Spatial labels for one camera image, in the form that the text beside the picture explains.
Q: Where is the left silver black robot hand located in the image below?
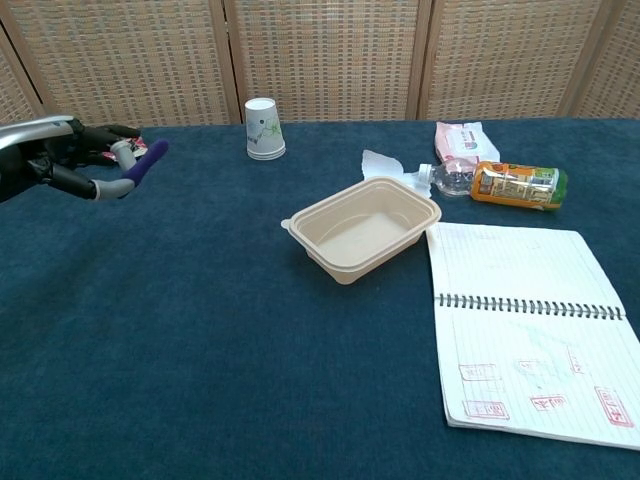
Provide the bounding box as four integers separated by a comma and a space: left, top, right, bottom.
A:
0, 114, 143, 204

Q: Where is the red spouted snack pouch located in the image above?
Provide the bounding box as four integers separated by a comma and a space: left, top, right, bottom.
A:
102, 135, 150, 165

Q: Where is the white paper cup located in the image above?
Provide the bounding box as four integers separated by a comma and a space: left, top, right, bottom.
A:
244, 97, 287, 162

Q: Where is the dark blue table mat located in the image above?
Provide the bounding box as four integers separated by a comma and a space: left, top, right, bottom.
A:
0, 117, 640, 480

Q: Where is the woven bamboo folding screen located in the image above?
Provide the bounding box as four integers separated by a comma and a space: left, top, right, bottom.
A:
0, 0, 640, 132

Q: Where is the beige rectangular food container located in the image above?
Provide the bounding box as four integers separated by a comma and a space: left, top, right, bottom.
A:
280, 176, 444, 287

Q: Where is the crumpled white tissue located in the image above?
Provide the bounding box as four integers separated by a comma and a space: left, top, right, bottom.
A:
360, 148, 426, 190

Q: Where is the pink wet wipes pack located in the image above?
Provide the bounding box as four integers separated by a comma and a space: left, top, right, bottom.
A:
432, 121, 501, 164

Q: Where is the plastic bottle orange label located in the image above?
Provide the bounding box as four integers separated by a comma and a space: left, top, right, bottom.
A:
417, 159, 570, 213

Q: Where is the open spiral notebook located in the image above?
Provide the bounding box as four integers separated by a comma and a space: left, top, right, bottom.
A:
425, 221, 640, 450

